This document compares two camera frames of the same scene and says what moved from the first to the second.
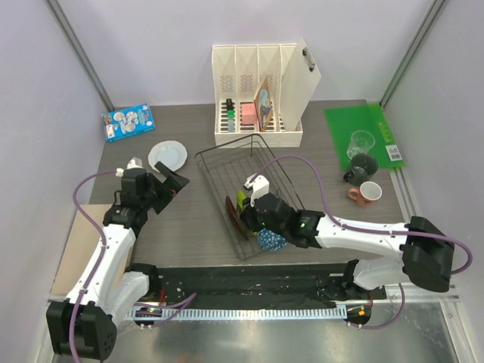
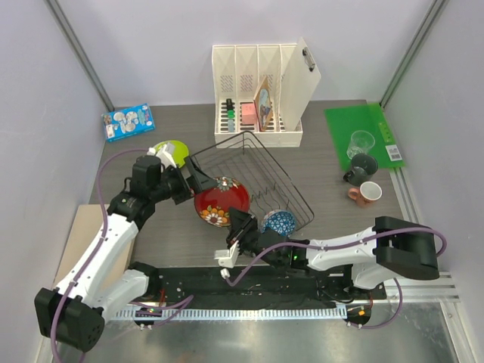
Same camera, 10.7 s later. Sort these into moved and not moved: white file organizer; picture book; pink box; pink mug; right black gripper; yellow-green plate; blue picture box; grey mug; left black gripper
Moved: left black gripper; right black gripper; yellow-green plate
Not moved: picture book; blue picture box; grey mug; white file organizer; pink box; pink mug
